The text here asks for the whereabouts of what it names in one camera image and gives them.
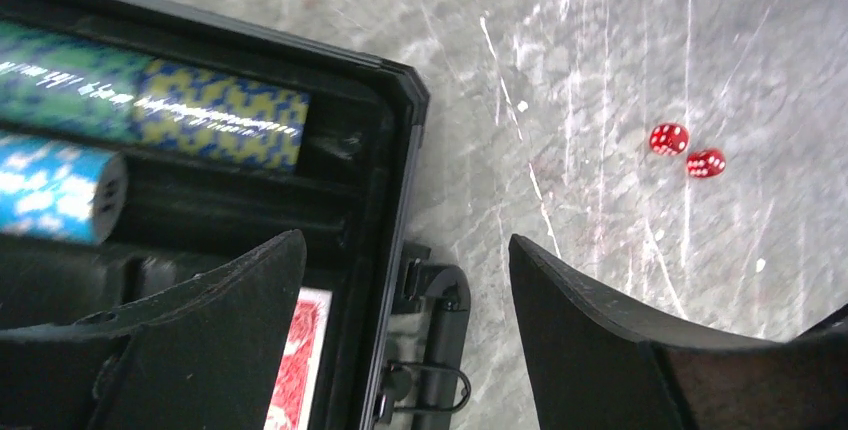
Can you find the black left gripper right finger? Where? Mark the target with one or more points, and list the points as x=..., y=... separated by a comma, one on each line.
x=600, y=359

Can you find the green blue chip stack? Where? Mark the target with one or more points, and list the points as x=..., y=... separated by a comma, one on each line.
x=66, y=83

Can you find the red die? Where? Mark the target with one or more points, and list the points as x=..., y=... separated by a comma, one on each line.
x=705, y=163
x=669, y=139

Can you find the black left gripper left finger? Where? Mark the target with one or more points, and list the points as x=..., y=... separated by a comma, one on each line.
x=202, y=354

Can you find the red playing card deck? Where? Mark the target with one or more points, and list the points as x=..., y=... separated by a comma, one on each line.
x=291, y=402

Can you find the black poker set case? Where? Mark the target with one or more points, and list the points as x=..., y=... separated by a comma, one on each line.
x=202, y=227

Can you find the white blue chip stack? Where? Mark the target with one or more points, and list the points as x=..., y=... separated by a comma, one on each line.
x=57, y=190

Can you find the blue yellow chip stack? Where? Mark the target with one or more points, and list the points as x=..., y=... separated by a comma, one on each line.
x=217, y=116

